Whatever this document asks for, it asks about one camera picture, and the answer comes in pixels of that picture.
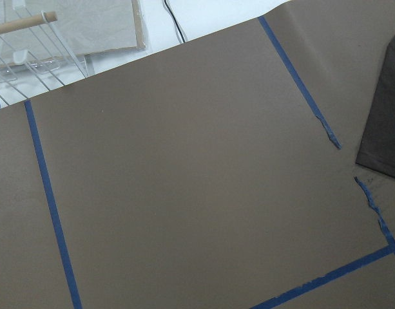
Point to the dark brown t-shirt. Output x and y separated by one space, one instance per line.
377 147

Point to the flat cardboard sheet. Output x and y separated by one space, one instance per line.
89 27

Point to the cardboard tube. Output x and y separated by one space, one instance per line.
28 22

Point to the white wire rack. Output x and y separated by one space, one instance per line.
34 60

